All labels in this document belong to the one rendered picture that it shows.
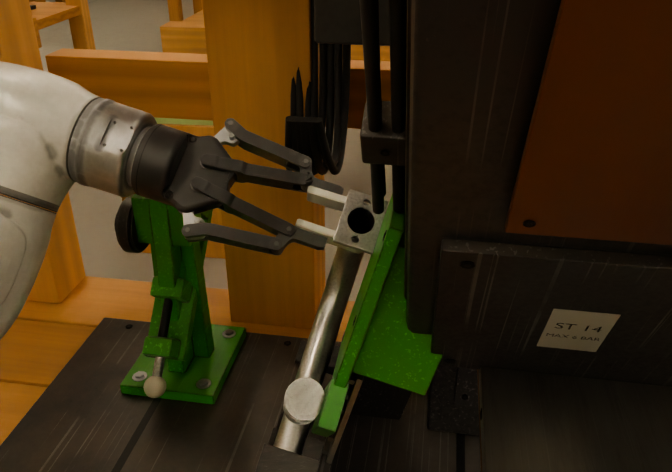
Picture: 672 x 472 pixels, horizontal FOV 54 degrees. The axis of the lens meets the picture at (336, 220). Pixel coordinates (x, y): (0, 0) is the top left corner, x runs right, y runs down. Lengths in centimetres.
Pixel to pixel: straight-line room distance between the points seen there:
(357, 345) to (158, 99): 60
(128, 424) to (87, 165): 37
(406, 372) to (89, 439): 45
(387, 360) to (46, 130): 38
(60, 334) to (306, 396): 58
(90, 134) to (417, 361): 37
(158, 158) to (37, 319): 58
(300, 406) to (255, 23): 48
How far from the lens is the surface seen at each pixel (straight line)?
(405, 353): 59
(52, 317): 117
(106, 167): 66
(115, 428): 91
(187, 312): 89
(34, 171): 68
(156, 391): 87
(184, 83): 102
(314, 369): 73
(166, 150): 65
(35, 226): 70
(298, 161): 66
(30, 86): 70
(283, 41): 87
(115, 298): 118
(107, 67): 107
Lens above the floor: 151
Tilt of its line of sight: 27 degrees down
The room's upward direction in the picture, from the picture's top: straight up
